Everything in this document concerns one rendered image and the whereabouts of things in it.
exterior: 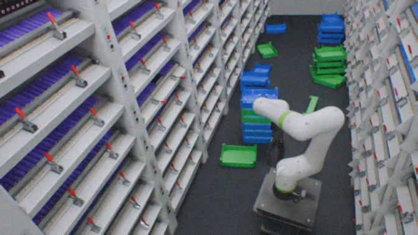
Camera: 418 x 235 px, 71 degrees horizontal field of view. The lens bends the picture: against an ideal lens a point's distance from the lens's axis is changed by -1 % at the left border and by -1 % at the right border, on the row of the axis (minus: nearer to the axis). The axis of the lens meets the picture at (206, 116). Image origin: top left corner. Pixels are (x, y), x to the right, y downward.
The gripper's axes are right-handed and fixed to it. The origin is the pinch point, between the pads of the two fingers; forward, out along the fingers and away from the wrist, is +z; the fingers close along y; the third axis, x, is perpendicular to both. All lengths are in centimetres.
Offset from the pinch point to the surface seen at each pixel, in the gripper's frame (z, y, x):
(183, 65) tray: -58, 33, -58
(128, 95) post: -30, 89, -32
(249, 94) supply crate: -49, -50, -59
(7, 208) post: 10, 140, -11
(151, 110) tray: -25, 66, -44
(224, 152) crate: 5, -43, -74
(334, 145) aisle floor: -13, -99, 3
